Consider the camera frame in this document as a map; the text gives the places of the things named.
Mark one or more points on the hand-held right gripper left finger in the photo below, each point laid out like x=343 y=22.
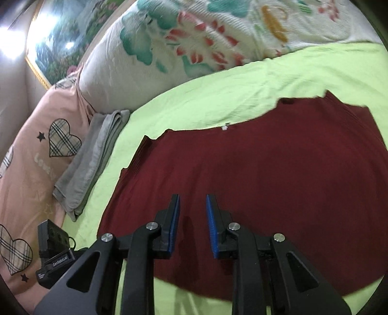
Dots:
x=173 y=225

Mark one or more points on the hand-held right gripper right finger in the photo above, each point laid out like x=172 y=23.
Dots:
x=212 y=227

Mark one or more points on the maroon knit hooded sweater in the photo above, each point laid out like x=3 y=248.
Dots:
x=257 y=166

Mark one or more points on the pink quilt with plaid hearts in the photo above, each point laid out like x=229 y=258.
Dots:
x=27 y=181

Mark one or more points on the grey folded towel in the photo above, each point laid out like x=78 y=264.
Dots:
x=88 y=160

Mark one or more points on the light green bed sheet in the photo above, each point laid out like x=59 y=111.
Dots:
x=227 y=91

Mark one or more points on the white floral quilted blanket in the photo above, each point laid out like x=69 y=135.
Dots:
x=182 y=45

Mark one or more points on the framed landscape painting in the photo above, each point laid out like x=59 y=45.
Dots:
x=57 y=51

